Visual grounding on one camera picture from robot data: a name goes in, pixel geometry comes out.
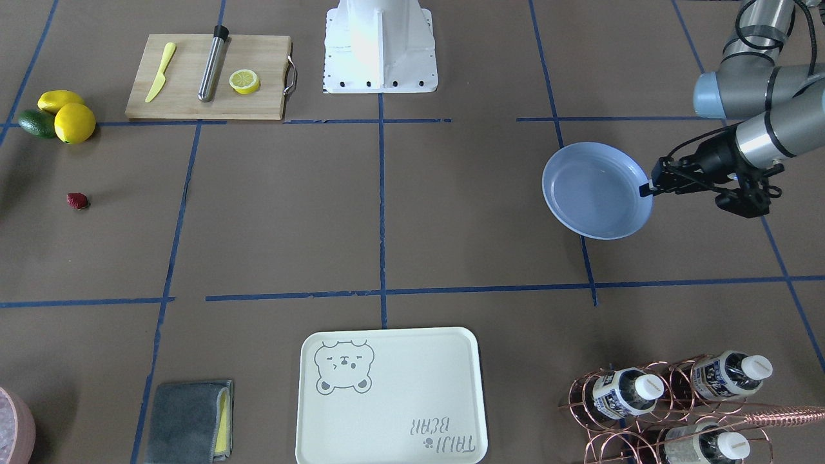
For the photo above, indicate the blue plate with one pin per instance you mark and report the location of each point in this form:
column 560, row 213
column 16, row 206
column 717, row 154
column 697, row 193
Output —
column 593, row 189

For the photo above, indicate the grey folded cloth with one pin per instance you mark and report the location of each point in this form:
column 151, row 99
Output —
column 191, row 422

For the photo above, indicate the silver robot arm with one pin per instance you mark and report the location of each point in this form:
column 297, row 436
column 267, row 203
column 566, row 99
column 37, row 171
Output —
column 777, row 114

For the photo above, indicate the green lime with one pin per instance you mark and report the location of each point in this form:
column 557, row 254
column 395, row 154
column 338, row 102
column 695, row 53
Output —
column 37, row 123

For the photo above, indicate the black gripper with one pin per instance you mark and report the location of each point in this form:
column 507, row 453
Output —
column 714, row 156

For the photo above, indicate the yellow plastic knife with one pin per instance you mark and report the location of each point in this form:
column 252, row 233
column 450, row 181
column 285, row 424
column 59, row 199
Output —
column 160, row 77

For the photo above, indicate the cream bear tray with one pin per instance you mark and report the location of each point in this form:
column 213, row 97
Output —
column 391, row 396

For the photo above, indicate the pink bowl of ice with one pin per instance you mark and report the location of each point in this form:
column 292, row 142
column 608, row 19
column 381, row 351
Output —
column 18, row 429

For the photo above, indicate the copper wire bottle rack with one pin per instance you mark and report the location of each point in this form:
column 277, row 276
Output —
column 638, row 439

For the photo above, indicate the red strawberry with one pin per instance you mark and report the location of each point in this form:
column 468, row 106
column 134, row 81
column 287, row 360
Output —
column 77, row 200

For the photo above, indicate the yellow lemon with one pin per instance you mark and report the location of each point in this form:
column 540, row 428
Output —
column 53, row 101
column 74, row 123

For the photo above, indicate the dark drink bottle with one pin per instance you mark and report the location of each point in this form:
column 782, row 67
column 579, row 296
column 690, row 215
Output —
column 730, row 375
column 704, row 443
column 624, row 393

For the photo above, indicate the steel muddler rod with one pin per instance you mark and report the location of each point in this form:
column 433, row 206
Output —
column 214, row 63

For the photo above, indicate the lemon half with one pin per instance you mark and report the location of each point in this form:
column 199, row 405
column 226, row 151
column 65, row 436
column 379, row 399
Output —
column 244, row 82

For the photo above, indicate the white pillar with base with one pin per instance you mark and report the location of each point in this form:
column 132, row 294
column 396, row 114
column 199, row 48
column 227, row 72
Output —
column 379, row 47

